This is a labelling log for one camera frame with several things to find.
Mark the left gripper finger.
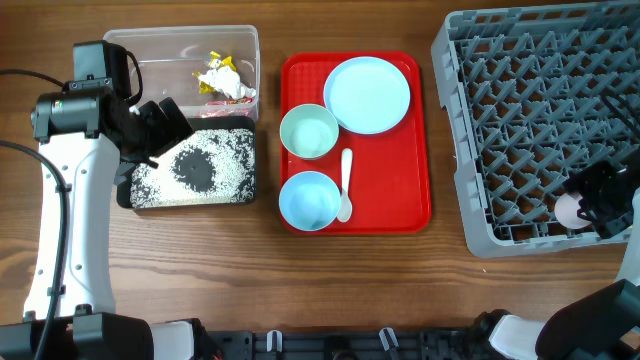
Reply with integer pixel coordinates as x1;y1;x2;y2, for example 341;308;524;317
139;101;175;156
159;97;194;145

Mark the red snack wrapper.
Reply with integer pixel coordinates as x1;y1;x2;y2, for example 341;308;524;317
205;97;255;106

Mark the white tissue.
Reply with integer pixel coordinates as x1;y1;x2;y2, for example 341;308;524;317
197;66;257;100

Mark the yellow snack wrapper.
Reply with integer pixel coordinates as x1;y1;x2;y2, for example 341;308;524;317
192;51;237;94

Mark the pale green bowl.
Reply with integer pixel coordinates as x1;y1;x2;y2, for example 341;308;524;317
279;104;340;160

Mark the light blue bowl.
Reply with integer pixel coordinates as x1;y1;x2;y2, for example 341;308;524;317
278;171;341;232

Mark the white plastic spoon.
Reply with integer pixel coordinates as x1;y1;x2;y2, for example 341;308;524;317
337;148;353;223

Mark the light blue plate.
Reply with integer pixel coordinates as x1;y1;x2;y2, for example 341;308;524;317
323;56;411;135

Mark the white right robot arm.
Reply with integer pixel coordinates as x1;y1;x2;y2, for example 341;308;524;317
464;151;639;360

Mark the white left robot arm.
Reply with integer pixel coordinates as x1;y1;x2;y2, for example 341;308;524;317
1;40;193;359

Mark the grey dishwasher rack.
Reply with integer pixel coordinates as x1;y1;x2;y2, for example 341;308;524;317
431;1;639;258

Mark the black plastic bin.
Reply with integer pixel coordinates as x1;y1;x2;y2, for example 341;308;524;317
116;115;257;210

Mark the white rice pile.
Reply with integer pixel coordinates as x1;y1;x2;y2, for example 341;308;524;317
129;127;256;209

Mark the clear plastic bin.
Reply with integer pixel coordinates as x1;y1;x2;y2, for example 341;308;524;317
104;25;261;120

